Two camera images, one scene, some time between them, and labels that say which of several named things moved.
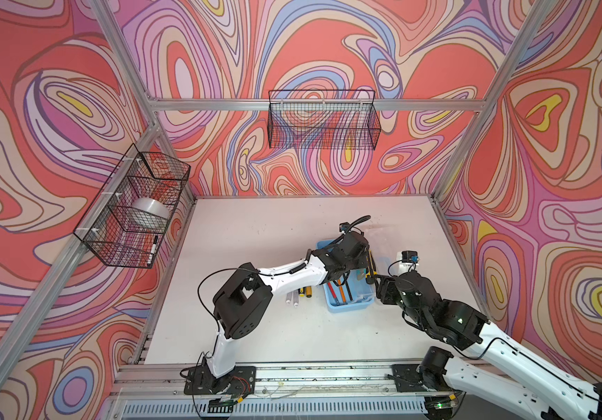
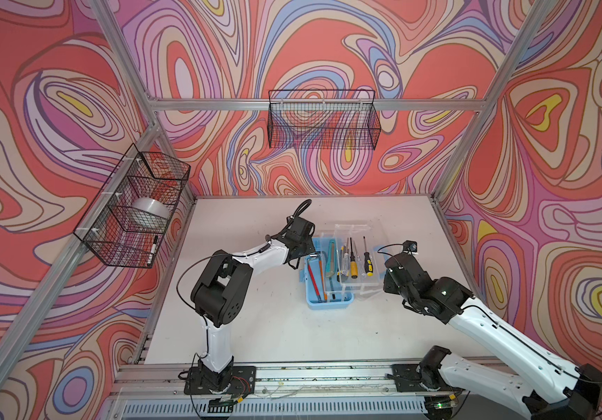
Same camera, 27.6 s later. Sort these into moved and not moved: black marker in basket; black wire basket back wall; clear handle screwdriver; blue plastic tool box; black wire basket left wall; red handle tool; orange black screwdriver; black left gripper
Moved: red handle tool; black left gripper; orange black screwdriver; clear handle screwdriver; blue plastic tool box
Not moved: black wire basket left wall; black wire basket back wall; black marker in basket
